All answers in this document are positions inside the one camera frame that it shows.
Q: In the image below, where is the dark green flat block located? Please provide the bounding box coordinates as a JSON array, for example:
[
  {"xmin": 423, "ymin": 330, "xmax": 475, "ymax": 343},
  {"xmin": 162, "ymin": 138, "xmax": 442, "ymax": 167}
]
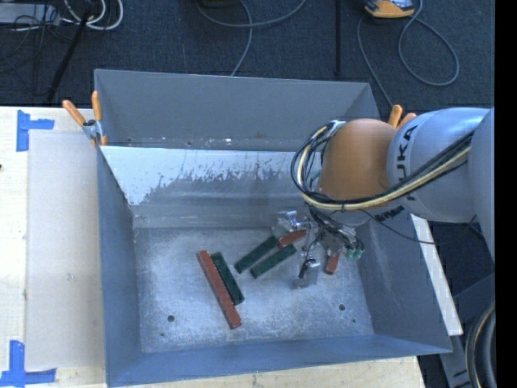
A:
[
  {"xmin": 210, "ymin": 251, "xmax": 246, "ymax": 306},
  {"xmin": 233, "ymin": 235, "xmax": 280, "ymax": 275},
  {"xmin": 249, "ymin": 243, "xmax": 298, "ymax": 280}
]

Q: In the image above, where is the short red-brown flat block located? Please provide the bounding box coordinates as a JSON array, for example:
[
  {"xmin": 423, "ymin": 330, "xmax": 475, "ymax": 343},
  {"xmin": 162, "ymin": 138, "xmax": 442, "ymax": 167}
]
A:
[
  {"xmin": 323, "ymin": 252, "xmax": 342, "ymax": 276},
  {"xmin": 277, "ymin": 228, "xmax": 309, "ymax": 250}
]

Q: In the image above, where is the grey metal bin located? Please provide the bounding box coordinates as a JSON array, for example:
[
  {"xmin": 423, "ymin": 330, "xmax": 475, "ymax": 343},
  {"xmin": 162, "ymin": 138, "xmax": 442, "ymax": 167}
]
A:
[{"xmin": 93, "ymin": 68, "xmax": 454, "ymax": 388}]

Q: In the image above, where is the pale flat board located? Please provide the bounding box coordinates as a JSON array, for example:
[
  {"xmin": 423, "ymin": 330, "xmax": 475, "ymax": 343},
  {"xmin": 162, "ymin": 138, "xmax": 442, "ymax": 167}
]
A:
[{"xmin": 23, "ymin": 129, "xmax": 107, "ymax": 373}]

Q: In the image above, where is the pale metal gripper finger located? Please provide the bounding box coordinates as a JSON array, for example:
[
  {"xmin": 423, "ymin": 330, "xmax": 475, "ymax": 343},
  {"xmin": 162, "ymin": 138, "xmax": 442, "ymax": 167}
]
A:
[
  {"xmin": 275, "ymin": 211, "xmax": 309, "ymax": 238},
  {"xmin": 291, "ymin": 259, "xmax": 322, "ymax": 291}
]

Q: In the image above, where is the long red-brown flat block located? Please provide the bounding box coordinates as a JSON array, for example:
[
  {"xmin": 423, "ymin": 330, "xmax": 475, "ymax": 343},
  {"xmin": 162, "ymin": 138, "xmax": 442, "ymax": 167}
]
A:
[{"xmin": 195, "ymin": 250, "xmax": 243, "ymax": 331}]

